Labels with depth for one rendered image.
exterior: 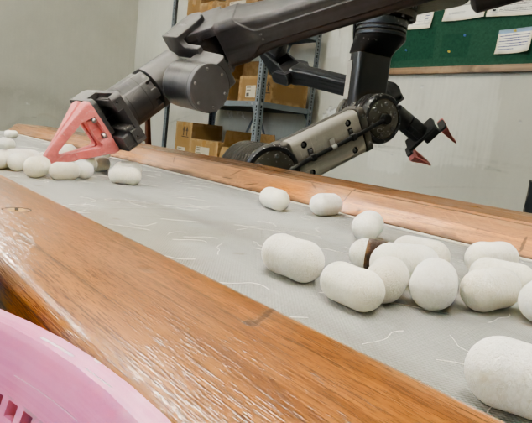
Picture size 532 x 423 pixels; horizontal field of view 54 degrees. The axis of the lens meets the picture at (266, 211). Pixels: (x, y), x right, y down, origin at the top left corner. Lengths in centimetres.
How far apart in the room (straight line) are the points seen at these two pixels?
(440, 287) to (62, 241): 15
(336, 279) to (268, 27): 49
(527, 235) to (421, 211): 9
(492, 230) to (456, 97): 226
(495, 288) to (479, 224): 21
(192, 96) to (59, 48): 471
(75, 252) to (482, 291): 17
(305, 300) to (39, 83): 504
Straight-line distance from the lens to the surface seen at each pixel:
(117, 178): 57
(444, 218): 47
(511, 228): 45
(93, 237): 20
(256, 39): 68
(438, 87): 276
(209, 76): 62
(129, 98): 65
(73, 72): 532
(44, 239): 19
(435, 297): 24
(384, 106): 116
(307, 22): 66
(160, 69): 68
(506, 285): 26
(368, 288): 22
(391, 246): 27
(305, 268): 24
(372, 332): 21
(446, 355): 20
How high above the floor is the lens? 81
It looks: 8 degrees down
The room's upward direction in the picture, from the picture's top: 6 degrees clockwise
